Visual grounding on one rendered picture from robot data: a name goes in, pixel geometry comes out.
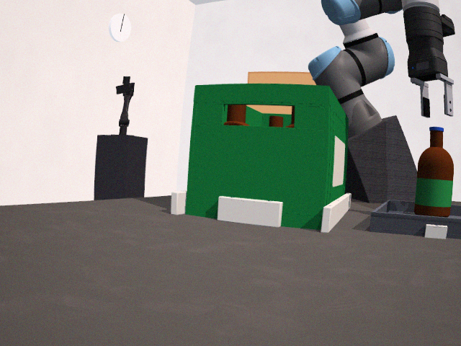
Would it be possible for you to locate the green crate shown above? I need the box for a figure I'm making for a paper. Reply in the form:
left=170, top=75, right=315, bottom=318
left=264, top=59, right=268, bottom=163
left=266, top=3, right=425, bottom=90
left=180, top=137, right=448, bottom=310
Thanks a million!
left=185, top=84, right=349, bottom=230

